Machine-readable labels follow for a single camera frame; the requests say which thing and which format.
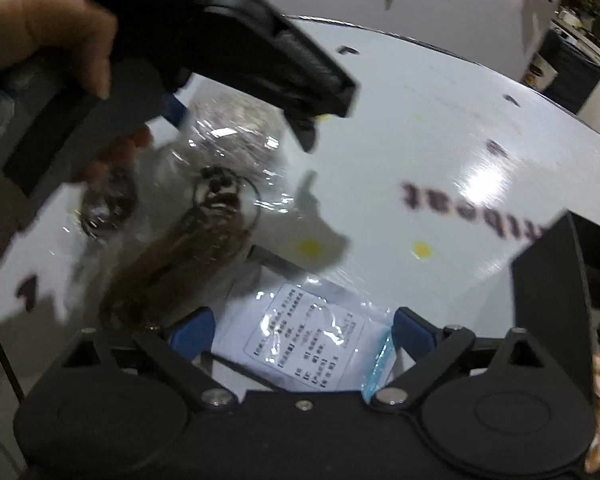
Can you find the black box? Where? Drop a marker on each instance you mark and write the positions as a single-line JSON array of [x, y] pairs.
[[550, 285]]

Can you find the yellow printed bag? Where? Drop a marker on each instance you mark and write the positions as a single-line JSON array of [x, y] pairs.
[[542, 74]]

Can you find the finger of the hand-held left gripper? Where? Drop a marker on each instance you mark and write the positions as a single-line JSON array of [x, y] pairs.
[[176, 110], [315, 72]]

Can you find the clear packet with white label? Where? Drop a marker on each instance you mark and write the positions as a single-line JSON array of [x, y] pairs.
[[305, 340]]

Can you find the black laundry bin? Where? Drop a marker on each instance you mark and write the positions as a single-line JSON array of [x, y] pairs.
[[575, 75]]

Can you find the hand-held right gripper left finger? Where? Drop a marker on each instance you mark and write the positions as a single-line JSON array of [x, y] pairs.
[[195, 332]]

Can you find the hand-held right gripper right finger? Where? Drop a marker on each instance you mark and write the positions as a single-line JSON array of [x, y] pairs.
[[412, 335]]

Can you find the person's left hand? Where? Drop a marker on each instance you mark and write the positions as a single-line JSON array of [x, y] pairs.
[[45, 25]]

